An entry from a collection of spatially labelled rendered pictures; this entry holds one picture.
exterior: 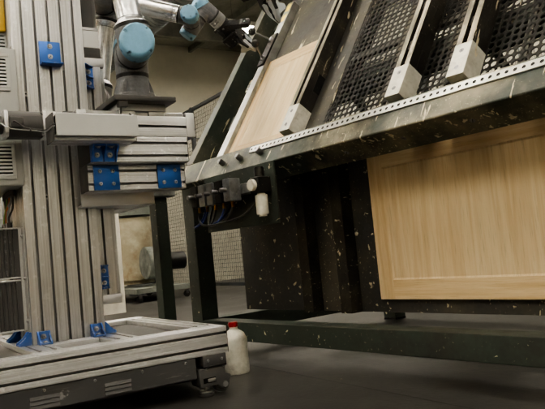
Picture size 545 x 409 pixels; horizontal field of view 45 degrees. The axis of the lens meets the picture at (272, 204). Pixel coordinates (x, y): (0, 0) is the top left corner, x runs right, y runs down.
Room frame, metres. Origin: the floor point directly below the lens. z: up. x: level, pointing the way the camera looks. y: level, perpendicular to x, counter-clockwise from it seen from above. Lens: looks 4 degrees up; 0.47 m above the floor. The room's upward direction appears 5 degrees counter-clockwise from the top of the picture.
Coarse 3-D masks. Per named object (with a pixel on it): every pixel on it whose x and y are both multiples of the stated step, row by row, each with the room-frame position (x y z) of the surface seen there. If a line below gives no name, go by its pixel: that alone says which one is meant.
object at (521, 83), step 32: (448, 96) 1.87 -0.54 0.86; (480, 96) 1.77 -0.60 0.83; (512, 96) 1.68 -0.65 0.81; (544, 96) 1.63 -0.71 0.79; (352, 128) 2.17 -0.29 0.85; (384, 128) 2.03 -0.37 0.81; (416, 128) 1.95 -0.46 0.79; (448, 128) 1.90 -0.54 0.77; (480, 128) 1.85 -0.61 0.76; (224, 160) 2.81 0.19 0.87; (256, 160) 2.58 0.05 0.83; (288, 160) 2.43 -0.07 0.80; (320, 160) 2.34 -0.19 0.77; (352, 160) 2.26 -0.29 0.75
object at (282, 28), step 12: (288, 12) 3.17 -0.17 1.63; (288, 24) 3.16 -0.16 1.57; (276, 48) 3.10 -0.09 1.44; (264, 72) 3.05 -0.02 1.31; (252, 84) 3.03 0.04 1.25; (252, 96) 3.00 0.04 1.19; (240, 108) 3.00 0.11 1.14; (240, 120) 2.95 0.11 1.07; (228, 132) 2.96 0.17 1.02; (228, 144) 2.90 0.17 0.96
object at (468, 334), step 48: (288, 192) 2.83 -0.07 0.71; (336, 192) 2.51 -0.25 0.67; (192, 240) 3.03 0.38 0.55; (288, 240) 2.86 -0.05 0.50; (336, 240) 2.54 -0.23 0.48; (192, 288) 3.06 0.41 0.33; (288, 288) 2.88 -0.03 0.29; (336, 288) 2.64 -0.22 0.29; (288, 336) 2.52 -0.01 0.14; (336, 336) 2.31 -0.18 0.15; (384, 336) 2.13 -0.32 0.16; (432, 336) 1.98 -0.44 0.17; (480, 336) 1.85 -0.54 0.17; (528, 336) 1.74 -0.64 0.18
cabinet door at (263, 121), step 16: (304, 48) 2.86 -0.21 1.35; (272, 64) 3.03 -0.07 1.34; (288, 64) 2.91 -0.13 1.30; (304, 64) 2.78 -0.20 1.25; (272, 80) 2.94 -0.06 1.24; (288, 80) 2.82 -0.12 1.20; (256, 96) 2.98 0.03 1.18; (272, 96) 2.86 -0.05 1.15; (288, 96) 2.74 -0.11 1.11; (256, 112) 2.90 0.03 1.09; (272, 112) 2.77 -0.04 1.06; (240, 128) 2.93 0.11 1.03; (256, 128) 2.81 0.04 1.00; (272, 128) 2.69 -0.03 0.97; (240, 144) 2.85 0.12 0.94
